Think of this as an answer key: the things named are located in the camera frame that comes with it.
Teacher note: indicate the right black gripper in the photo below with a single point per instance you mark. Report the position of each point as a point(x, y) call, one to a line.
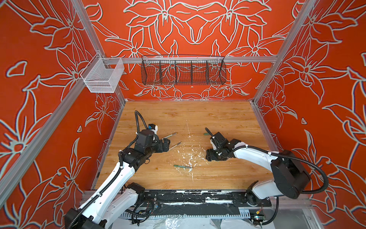
point(209, 156)

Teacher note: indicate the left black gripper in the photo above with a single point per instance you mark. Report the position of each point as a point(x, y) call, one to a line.
point(160, 148)

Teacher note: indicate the light green pen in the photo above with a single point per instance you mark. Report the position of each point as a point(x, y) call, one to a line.
point(169, 136)

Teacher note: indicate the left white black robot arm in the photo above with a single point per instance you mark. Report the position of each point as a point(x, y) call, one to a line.
point(109, 202)

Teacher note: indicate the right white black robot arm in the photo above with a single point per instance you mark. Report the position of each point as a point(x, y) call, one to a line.
point(289, 176)

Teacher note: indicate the dark green pen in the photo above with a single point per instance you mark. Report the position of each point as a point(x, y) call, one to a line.
point(183, 167)

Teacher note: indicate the clear plastic bin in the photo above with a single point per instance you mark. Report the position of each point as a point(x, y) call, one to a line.
point(102, 75)

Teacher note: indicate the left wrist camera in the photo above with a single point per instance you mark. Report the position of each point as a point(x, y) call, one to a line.
point(153, 128)

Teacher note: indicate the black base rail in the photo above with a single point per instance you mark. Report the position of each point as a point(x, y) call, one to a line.
point(237, 198)

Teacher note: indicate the black wire basket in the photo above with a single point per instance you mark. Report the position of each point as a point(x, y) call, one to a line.
point(170, 70)

